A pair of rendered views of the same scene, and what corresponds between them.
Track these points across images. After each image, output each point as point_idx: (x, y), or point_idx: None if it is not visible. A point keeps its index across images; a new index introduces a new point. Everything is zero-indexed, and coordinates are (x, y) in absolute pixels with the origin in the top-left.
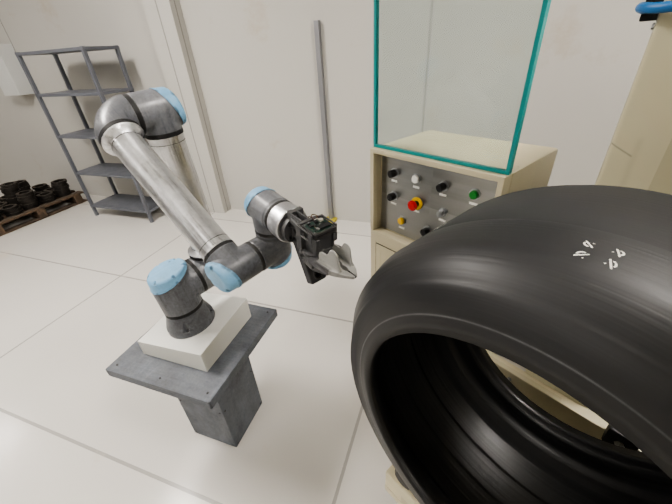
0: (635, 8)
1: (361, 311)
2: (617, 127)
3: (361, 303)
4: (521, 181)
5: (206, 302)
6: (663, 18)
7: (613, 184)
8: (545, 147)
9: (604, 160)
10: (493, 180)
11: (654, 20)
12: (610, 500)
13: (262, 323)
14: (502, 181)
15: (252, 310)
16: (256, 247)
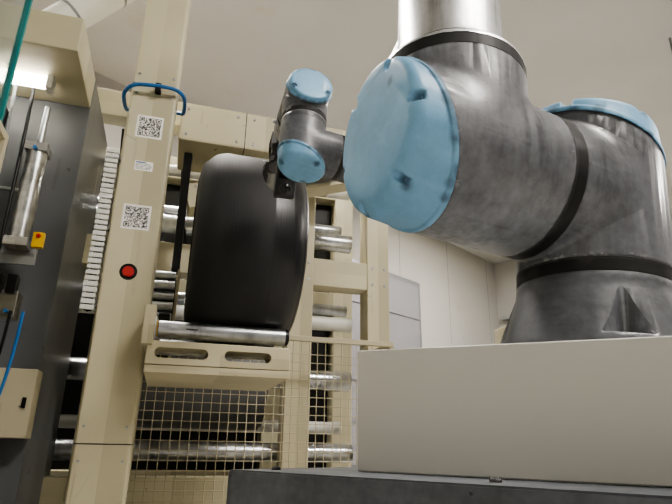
0: (175, 88)
1: (306, 194)
2: (170, 134)
3: (303, 191)
4: None
5: (517, 309)
6: (176, 99)
7: (168, 162)
8: None
9: (168, 149)
10: (4, 135)
11: (160, 93)
12: None
13: (320, 468)
14: (7, 140)
15: (343, 473)
16: None
